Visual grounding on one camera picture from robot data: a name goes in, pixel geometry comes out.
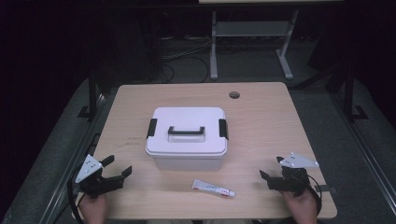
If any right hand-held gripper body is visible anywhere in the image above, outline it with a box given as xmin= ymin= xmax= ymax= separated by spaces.
xmin=267 ymin=152 xmax=319 ymax=198

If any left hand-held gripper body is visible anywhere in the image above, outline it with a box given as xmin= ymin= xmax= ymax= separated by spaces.
xmin=75 ymin=154 xmax=124 ymax=200

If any white ointment tube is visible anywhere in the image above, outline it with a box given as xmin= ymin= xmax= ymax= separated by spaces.
xmin=191 ymin=178 xmax=236 ymax=199

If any white plastic storage box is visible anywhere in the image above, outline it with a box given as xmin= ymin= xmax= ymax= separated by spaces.
xmin=147 ymin=150 xmax=228 ymax=172

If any white lid with black handle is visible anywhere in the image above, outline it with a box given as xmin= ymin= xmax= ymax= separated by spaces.
xmin=145 ymin=106 xmax=229 ymax=158

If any person's left hand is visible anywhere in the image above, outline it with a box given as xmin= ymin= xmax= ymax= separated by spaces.
xmin=78 ymin=195 xmax=108 ymax=224

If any person's right hand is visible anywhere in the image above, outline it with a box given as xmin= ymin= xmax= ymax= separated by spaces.
xmin=281 ymin=189 xmax=318 ymax=224

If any grey tape strip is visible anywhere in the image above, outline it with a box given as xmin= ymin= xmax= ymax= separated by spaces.
xmin=314 ymin=184 xmax=338 ymax=193

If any black metal stand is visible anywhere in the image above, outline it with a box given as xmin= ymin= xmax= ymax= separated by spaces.
xmin=78 ymin=69 xmax=101 ymax=121
xmin=341 ymin=65 xmax=370 ymax=123

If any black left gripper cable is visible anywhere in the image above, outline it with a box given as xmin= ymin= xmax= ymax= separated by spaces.
xmin=66 ymin=167 xmax=86 ymax=224

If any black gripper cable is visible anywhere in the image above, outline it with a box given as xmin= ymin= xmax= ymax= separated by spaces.
xmin=303 ymin=173 xmax=322 ymax=216
xmin=66 ymin=167 xmax=86 ymax=224

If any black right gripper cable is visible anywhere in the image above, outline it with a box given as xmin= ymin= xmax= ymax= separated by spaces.
xmin=303 ymin=173 xmax=322 ymax=216

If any aluminium floor rail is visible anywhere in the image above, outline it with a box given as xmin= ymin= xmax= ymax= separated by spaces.
xmin=38 ymin=92 xmax=108 ymax=224
xmin=330 ymin=92 xmax=396 ymax=217

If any grey metal desk frame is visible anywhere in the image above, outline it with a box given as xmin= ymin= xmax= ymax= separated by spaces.
xmin=199 ymin=0 xmax=344 ymax=81

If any bundle of floor cables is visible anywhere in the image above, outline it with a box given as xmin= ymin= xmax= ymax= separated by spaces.
xmin=160 ymin=36 xmax=213 ymax=84

